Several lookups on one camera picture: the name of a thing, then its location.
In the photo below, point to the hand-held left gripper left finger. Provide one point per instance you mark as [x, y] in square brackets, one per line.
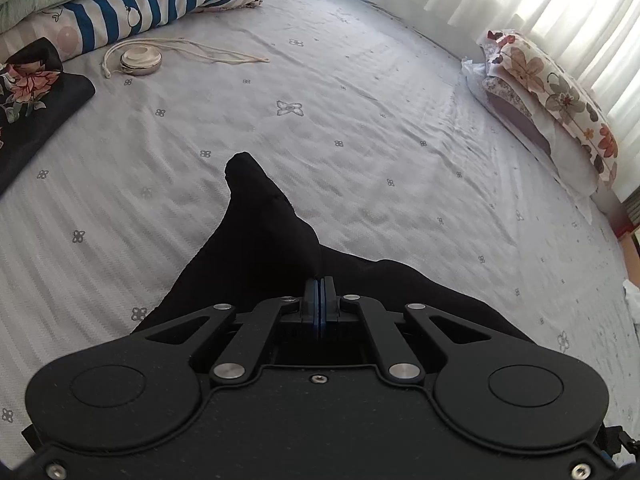
[312, 300]

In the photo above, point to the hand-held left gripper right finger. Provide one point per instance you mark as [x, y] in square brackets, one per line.
[327, 300]

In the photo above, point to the black pants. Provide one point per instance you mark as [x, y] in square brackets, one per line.
[270, 240]

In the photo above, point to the grey patterned bed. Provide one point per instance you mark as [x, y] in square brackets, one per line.
[350, 110]

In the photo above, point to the grey purple pillow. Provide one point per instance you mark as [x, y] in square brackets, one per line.
[520, 115]

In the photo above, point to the white pillow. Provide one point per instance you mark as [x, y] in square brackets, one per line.
[570, 165]

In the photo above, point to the round white device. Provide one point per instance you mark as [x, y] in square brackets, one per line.
[140, 60]

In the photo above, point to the white crumpled cloth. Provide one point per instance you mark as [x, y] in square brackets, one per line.
[632, 302]

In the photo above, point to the floral pillow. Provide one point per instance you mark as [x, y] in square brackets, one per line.
[560, 90]

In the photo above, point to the black floral cloth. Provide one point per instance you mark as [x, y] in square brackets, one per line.
[45, 105]

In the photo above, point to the blue white striped blanket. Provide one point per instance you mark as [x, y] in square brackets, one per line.
[125, 10]

